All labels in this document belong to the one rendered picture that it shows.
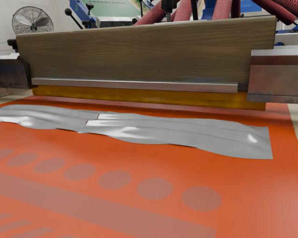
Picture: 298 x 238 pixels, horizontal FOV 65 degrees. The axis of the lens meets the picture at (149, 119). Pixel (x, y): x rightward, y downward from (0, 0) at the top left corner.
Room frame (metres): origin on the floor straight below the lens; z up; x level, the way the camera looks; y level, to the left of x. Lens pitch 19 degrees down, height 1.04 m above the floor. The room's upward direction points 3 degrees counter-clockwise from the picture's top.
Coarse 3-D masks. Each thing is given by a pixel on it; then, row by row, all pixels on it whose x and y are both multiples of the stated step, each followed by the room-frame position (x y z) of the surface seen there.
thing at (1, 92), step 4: (0, 88) 0.42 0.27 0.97; (4, 88) 0.43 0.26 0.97; (8, 88) 0.43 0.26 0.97; (12, 88) 0.44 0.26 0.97; (0, 92) 0.42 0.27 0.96; (4, 92) 0.42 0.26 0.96; (8, 92) 0.43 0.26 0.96; (12, 92) 0.44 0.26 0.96; (16, 92) 0.45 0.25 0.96; (0, 96) 0.42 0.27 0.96
